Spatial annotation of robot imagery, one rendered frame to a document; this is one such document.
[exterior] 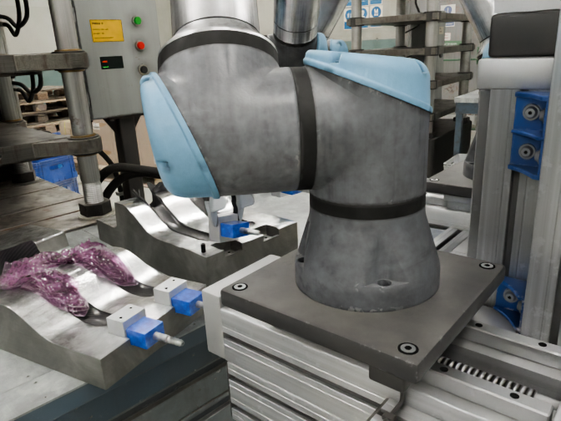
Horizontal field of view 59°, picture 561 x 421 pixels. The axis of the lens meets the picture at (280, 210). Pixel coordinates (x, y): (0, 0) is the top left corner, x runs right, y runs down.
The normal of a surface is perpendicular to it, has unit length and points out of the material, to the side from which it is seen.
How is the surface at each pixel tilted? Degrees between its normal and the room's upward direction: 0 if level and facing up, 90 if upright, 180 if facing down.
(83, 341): 0
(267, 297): 0
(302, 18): 127
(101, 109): 90
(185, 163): 104
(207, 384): 90
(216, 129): 76
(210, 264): 90
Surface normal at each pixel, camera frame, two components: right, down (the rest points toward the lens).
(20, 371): -0.05, -0.95
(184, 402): 0.70, 0.19
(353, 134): 0.11, 0.25
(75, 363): -0.47, 0.30
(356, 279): -0.27, 0.02
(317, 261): -0.75, -0.06
